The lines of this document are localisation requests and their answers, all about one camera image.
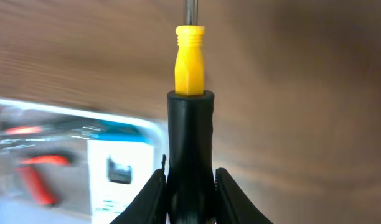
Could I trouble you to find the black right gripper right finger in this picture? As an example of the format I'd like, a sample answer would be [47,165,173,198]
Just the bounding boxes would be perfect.
[215,168,273,224]

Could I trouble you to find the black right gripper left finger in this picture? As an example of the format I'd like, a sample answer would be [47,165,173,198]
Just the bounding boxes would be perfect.
[111,154,167,224]

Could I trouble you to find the black yellow screwdriver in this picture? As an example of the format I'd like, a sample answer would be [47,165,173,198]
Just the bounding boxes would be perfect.
[167,0,215,223]

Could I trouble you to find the blue white screwdriver box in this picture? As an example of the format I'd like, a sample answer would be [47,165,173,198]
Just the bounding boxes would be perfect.
[87,121,154,223]

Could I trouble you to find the red handled cutting pliers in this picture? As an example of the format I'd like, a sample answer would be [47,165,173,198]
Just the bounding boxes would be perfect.
[16,154,72,207]

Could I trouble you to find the small hammer orange black handle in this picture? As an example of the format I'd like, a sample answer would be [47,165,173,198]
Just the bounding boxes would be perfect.
[2,125,93,135]

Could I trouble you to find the silver ratchet wrench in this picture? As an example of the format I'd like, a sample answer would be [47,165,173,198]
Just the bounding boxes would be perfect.
[0,134,92,154]

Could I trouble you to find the clear plastic container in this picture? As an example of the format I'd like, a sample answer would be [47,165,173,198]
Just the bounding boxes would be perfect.
[0,98,167,223]

